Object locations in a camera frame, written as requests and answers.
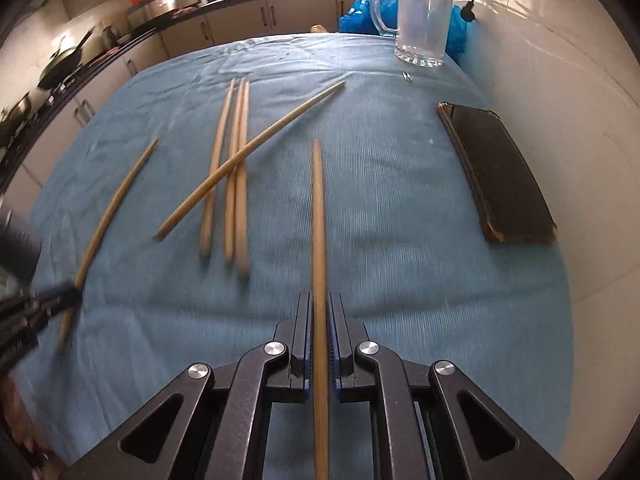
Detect wooden chopstick four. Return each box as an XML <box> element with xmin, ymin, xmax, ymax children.
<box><xmin>234</xmin><ymin>80</ymin><xmax>250</xmax><ymax>278</ymax></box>

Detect wooden chopstick two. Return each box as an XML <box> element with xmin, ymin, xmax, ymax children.
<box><xmin>198</xmin><ymin>78</ymin><xmax>236</xmax><ymax>263</ymax></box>

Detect wooden chopstick three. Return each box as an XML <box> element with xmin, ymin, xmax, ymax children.
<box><xmin>224</xmin><ymin>78</ymin><xmax>246</xmax><ymax>264</ymax></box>

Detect black smartphone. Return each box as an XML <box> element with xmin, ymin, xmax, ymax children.
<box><xmin>437</xmin><ymin>102</ymin><xmax>556</xmax><ymax>244</ymax></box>

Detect wooden chopstick one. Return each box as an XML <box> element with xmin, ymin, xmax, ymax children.
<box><xmin>58</xmin><ymin>139</ymin><xmax>160</xmax><ymax>352</ymax></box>

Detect person's left hand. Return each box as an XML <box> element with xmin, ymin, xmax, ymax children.
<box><xmin>1</xmin><ymin>375</ymin><xmax>66</xmax><ymax>479</ymax></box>

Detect wooden chopstick six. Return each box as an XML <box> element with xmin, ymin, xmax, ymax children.
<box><xmin>311</xmin><ymin>140</ymin><xmax>330</xmax><ymax>479</ymax></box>

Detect black kettle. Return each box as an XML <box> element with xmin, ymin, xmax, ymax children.
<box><xmin>102</xmin><ymin>25</ymin><xmax>120</xmax><ymax>49</ymax></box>

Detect blue table cloth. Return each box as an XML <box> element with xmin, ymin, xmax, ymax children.
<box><xmin>15</xmin><ymin>34</ymin><xmax>573</xmax><ymax>462</ymax></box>

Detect yellow plastic bag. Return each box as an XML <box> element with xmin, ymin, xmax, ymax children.
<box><xmin>310</xmin><ymin>24</ymin><xmax>328</xmax><ymax>34</ymax></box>

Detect lower kitchen cabinets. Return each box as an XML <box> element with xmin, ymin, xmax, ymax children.
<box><xmin>1</xmin><ymin>0</ymin><xmax>355</xmax><ymax>216</ymax></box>

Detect blue plastic bag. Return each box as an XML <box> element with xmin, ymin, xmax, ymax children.
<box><xmin>338</xmin><ymin>0</ymin><xmax>468</xmax><ymax>63</ymax></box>

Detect clear glass mug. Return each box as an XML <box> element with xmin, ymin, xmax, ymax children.
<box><xmin>370</xmin><ymin>0</ymin><xmax>452</xmax><ymax>67</ymax></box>

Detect wooden chopstick five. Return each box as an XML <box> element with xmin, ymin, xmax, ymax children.
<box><xmin>154</xmin><ymin>79</ymin><xmax>346</xmax><ymax>240</ymax></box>

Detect black wok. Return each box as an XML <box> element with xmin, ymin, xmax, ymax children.
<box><xmin>37</xmin><ymin>26</ymin><xmax>94</xmax><ymax>90</ymax></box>

